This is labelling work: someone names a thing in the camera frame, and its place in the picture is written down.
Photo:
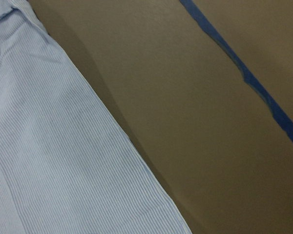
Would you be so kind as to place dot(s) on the light blue striped shirt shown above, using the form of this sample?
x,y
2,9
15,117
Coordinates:
x,y
66,166

